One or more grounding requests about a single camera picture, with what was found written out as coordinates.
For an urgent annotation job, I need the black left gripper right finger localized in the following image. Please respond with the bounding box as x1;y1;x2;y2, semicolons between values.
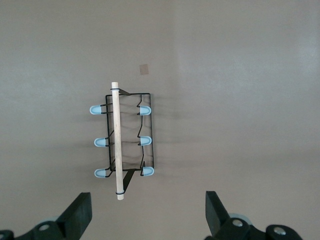
204;190;305;240

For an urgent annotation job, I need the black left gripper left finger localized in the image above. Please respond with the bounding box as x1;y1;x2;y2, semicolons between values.
0;191;93;240

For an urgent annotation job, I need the black wire cup holder rack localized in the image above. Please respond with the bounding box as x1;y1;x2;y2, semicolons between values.
89;81;155;201

